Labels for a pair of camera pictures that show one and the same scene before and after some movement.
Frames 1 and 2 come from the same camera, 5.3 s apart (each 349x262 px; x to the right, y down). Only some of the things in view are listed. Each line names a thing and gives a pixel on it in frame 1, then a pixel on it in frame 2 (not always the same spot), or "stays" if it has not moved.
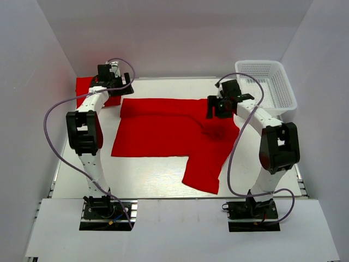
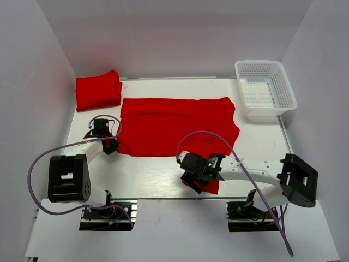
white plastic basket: (279, 95) stays
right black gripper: (212, 101) → (190, 178)
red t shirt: (161, 127) stays
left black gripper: (125, 89) → (113, 148)
